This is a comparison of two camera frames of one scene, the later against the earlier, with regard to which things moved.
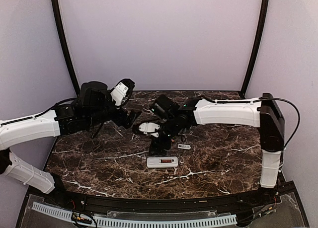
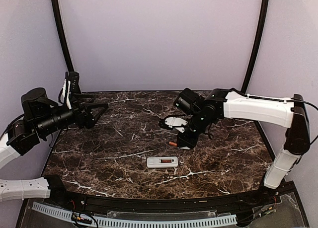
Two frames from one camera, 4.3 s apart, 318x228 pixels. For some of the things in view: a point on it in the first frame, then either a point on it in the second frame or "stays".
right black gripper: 160,150 to 190,142
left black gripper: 119,119 to 88,120
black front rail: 161,205 stays
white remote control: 162,162 stays
